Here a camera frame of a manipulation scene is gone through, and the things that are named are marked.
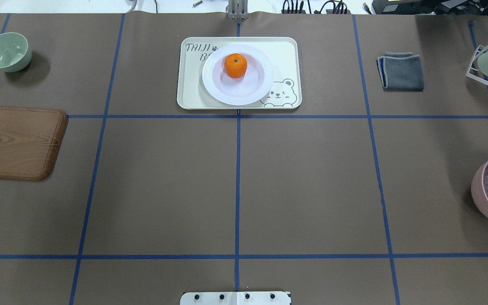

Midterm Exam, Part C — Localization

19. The white round plate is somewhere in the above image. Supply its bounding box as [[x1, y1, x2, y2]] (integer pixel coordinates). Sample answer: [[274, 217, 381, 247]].
[[201, 44, 274, 106]]

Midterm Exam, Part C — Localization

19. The orange fruit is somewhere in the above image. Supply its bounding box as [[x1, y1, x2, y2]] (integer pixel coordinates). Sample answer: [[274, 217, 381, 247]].
[[223, 53, 248, 79]]

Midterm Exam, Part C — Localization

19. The cream bear tray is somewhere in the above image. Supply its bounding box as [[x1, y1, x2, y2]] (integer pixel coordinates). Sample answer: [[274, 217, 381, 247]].
[[177, 37, 302, 110]]

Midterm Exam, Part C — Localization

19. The grey folded cloth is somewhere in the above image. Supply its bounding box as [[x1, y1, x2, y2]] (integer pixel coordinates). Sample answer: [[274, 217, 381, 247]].
[[376, 52, 424, 92]]

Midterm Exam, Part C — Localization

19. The wooden cutting board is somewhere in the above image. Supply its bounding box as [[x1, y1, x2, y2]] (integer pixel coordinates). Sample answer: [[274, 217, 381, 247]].
[[0, 106, 68, 181]]

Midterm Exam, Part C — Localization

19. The green bowl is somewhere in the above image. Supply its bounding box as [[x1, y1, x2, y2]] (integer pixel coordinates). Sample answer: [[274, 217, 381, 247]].
[[0, 32, 33, 73]]

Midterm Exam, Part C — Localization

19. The aluminium frame post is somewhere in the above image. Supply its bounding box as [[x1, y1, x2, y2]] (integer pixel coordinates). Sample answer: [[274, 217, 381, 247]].
[[225, 0, 249, 21]]

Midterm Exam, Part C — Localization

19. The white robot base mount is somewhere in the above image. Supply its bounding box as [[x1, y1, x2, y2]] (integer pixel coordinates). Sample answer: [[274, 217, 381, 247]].
[[180, 291, 292, 305]]

